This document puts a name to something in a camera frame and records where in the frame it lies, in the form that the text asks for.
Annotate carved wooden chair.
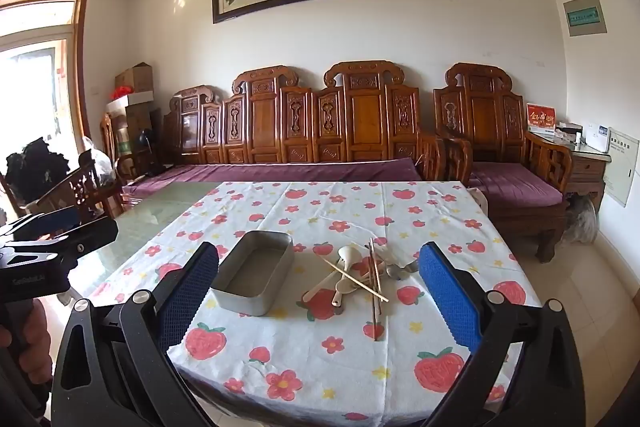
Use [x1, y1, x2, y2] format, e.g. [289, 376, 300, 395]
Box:
[99, 111, 167, 180]

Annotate tissue box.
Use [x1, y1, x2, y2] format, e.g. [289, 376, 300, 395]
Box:
[555, 122, 584, 141]

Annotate strawberry print tablecloth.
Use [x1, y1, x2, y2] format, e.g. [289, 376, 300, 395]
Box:
[90, 181, 545, 427]

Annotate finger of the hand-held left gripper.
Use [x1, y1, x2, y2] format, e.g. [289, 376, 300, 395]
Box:
[0, 218, 120, 269]
[10, 206, 85, 239]

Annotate black cloth bundle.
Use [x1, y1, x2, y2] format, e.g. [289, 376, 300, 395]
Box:
[4, 137, 70, 204]

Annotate white flat box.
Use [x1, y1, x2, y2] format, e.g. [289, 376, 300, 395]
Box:
[105, 90, 154, 114]

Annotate small white plastic spoon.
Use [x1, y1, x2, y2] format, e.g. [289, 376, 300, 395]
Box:
[329, 279, 354, 309]

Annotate brown cardboard box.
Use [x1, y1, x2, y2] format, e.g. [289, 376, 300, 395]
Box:
[114, 62, 154, 94]

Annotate wooden side table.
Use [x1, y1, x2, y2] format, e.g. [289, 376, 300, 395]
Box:
[529, 131, 612, 214]

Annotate white router box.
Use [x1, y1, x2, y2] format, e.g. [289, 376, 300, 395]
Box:
[582, 124, 611, 154]

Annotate dark brown chopstick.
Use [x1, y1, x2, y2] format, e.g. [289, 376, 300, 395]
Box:
[369, 237, 383, 316]

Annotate green wall panel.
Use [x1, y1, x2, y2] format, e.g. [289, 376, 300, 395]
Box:
[563, 0, 608, 38]

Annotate light wooden chopstick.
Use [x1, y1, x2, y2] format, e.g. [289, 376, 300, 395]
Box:
[321, 257, 390, 303]
[371, 257, 380, 324]
[304, 276, 351, 299]

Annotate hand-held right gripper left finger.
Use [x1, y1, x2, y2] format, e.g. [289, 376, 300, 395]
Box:
[50, 241, 221, 427]

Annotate person's left hand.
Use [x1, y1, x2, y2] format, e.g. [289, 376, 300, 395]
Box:
[0, 301, 52, 374]

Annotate black desk lamp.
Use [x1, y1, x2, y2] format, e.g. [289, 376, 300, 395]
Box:
[138, 129, 162, 170]

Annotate clear plastic bag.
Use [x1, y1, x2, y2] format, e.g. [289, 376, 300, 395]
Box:
[79, 134, 120, 186]

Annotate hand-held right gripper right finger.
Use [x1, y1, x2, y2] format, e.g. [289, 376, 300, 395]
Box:
[418, 241, 587, 427]

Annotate grey plastic bag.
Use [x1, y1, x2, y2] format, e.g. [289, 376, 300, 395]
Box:
[562, 194, 599, 246]

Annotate wooden door frame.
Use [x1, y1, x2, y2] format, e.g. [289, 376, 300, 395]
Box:
[0, 0, 92, 168]

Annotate rectangular metal tin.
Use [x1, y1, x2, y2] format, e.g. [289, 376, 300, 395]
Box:
[210, 230, 295, 319]

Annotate carved wooden armchair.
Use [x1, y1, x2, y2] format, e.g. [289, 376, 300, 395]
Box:
[433, 63, 574, 264]

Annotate person's left forearm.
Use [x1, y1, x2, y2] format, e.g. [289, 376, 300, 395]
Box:
[0, 357, 53, 427]

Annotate red gift box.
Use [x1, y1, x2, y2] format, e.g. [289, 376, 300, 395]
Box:
[526, 103, 557, 134]

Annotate white wall cabinet door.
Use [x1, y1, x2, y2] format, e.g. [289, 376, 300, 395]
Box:
[607, 127, 640, 208]

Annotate carved wooden sofa bench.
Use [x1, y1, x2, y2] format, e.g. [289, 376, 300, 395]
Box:
[162, 61, 447, 188]

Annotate long purple seat cushion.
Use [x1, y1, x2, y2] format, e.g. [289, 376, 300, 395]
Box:
[122, 157, 424, 204]

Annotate dark wooden chair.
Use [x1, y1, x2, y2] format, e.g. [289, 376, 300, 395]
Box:
[27, 152, 127, 230]

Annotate square purple seat cushion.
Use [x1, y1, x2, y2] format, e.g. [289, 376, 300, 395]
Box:
[469, 161, 565, 208]

